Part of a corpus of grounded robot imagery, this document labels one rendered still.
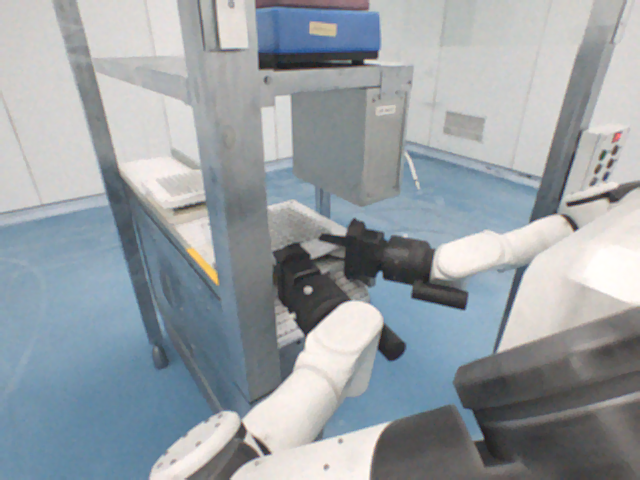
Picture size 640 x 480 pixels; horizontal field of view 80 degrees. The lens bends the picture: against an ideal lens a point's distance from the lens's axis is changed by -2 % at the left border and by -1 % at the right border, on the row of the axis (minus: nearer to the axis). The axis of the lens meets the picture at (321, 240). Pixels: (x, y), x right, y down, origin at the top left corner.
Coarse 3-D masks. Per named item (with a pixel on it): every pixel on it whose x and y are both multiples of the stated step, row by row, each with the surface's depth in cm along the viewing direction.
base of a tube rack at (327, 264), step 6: (204, 246) 85; (210, 246) 84; (210, 252) 83; (210, 258) 84; (318, 258) 79; (324, 258) 79; (330, 258) 79; (318, 264) 77; (324, 264) 77; (330, 264) 77; (336, 264) 79; (342, 264) 80; (324, 270) 77; (330, 270) 78; (336, 270) 79; (276, 276) 73; (276, 282) 72; (276, 288) 71; (276, 294) 72
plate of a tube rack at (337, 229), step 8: (288, 200) 95; (304, 208) 91; (312, 216) 87; (320, 216) 87; (208, 224) 83; (328, 224) 83; (336, 224) 83; (208, 232) 80; (336, 232) 80; (344, 232) 80; (304, 240) 77; (312, 240) 77; (312, 248) 74; (320, 248) 74; (328, 248) 75; (336, 248) 77; (272, 256) 71; (312, 256) 74; (320, 256) 75; (272, 264) 69
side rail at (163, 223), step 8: (128, 184) 131; (136, 192) 123; (144, 200) 117; (144, 208) 118; (152, 208) 112; (152, 216) 112; (160, 216) 107; (160, 224) 106; (168, 224) 102; (168, 232) 100; (176, 232) 98; (176, 240) 95; (184, 240) 94; (184, 248) 91; (184, 256) 93; (192, 264) 89; (200, 272) 85; (208, 280) 82; (216, 288) 78
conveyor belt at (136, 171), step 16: (144, 160) 168; (160, 160) 168; (176, 160) 168; (128, 176) 149; (144, 176) 148; (160, 176) 148; (176, 224) 111; (192, 224) 110; (192, 240) 102; (336, 272) 88; (352, 288) 82; (288, 320) 73; (288, 336) 71; (304, 336) 74
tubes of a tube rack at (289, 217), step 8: (272, 216) 86; (280, 216) 85; (288, 216) 85; (296, 216) 85; (272, 224) 82; (280, 224) 82; (288, 224) 82; (296, 224) 82; (304, 224) 82; (312, 224) 82; (272, 232) 78; (280, 232) 78; (288, 232) 78; (296, 232) 78; (304, 232) 78; (272, 240) 75; (280, 240) 75; (288, 240) 76
